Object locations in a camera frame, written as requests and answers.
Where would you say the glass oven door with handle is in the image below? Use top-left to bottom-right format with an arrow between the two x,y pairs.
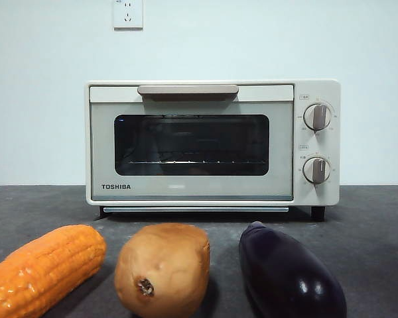
89,84 -> 295,202

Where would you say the purple eggplant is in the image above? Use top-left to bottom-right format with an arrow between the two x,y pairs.
238,221 -> 348,318

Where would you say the beige oven knob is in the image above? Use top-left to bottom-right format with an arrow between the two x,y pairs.
302,156 -> 332,185
303,103 -> 332,132

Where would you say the cream Toshiba toaster oven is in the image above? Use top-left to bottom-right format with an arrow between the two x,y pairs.
84,78 -> 342,221

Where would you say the metal crumb tray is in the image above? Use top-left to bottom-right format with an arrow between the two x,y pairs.
101,205 -> 290,213

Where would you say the brown potato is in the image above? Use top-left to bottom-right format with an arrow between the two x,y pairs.
114,223 -> 210,318

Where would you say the orange corn cob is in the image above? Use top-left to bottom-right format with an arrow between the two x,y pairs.
0,224 -> 107,318

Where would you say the wire oven rack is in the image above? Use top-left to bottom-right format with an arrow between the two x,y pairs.
127,158 -> 268,166

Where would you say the white wall socket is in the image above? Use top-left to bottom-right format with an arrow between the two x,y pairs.
113,0 -> 144,31

